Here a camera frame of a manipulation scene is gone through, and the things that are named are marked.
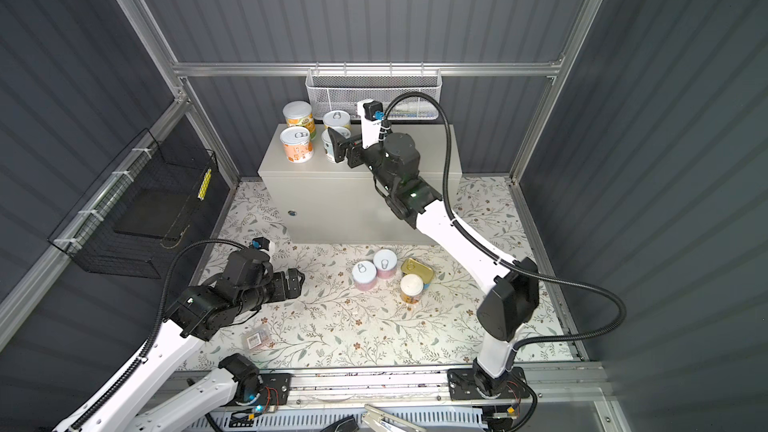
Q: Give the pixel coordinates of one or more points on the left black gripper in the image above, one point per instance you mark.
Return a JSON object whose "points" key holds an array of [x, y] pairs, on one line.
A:
{"points": [[281, 286]]}

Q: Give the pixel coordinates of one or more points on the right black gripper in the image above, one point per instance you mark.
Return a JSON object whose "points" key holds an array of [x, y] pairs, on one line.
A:
{"points": [[356, 151]]}

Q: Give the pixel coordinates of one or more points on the blue grey label can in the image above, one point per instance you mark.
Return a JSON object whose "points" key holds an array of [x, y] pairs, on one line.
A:
{"points": [[327, 142]]}

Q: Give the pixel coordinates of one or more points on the yellow label can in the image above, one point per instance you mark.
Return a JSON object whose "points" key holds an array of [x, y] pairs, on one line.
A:
{"points": [[337, 118]]}

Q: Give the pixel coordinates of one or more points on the orange peach label can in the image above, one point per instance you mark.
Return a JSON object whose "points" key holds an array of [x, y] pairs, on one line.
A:
{"points": [[297, 144]]}

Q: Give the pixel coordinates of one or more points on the green orange label can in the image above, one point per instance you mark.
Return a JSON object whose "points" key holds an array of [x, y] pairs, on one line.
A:
{"points": [[299, 114]]}

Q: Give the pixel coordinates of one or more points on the pink label can front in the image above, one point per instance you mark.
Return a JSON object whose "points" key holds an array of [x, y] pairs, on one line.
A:
{"points": [[364, 275]]}

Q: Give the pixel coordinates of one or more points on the pink label can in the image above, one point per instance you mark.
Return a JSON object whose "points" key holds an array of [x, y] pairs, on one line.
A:
{"points": [[386, 263], [364, 275]]}

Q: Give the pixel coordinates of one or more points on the orange can plain lid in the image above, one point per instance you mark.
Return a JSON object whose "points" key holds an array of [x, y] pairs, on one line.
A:
{"points": [[411, 288]]}

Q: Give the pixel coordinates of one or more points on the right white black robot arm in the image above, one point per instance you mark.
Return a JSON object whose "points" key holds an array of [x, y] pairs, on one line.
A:
{"points": [[510, 286]]}

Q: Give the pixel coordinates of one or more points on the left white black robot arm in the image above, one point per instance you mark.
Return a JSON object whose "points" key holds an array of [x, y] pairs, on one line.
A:
{"points": [[194, 318]]}

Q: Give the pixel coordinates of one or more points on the grey metal cabinet box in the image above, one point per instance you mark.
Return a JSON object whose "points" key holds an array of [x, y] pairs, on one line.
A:
{"points": [[321, 202]]}

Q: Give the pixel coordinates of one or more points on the small clear plastic box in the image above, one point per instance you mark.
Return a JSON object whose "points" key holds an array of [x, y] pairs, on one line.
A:
{"points": [[257, 338]]}

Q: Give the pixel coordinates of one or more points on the pink label can back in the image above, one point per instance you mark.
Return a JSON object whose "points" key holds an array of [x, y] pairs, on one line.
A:
{"points": [[386, 263]]}

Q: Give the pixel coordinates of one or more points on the gold flat sardine tin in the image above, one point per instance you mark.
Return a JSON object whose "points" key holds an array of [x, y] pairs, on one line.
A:
{"points": [[413, 266]]}

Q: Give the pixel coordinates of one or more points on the yellow tag on basket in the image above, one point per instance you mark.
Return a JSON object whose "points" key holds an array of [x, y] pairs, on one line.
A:
{"points": [[204, 185]]}

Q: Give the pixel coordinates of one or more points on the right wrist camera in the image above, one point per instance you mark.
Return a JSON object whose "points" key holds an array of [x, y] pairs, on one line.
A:
{"points": [[371, 114]]}

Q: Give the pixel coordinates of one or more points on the white wire mesh basket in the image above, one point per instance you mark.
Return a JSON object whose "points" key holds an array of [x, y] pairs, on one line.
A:
{"points": [[331, 89]]}

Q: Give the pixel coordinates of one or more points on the black wire wall basket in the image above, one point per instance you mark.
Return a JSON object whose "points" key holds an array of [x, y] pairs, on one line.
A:
{"points": [[135, 222]]}

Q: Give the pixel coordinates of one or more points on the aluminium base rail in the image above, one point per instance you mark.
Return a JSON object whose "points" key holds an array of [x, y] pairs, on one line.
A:
{"points": [[410, 386]]}

